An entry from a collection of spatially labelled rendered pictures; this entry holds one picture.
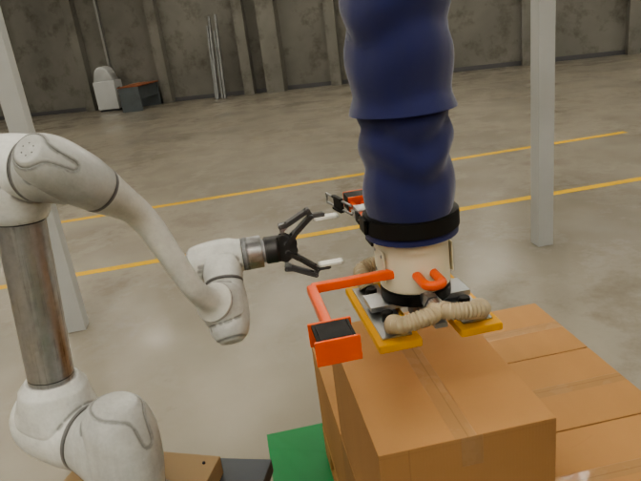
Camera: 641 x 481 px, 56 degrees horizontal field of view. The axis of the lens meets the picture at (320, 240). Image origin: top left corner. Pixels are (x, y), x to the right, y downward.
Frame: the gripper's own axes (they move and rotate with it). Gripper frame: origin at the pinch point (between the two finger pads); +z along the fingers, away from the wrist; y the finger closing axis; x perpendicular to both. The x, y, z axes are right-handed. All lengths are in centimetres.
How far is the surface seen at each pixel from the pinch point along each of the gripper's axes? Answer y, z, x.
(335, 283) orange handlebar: -0.6, -6.0, 31.2
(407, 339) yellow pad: 10.9, 7.2, 41.7
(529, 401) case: 29, 33, 48
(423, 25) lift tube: -54, 17, 36
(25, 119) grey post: -22, -148, -241
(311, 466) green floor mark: 123, -14, -58
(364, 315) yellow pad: 11.0, 0.9, 26.9
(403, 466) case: 33, 0, 55
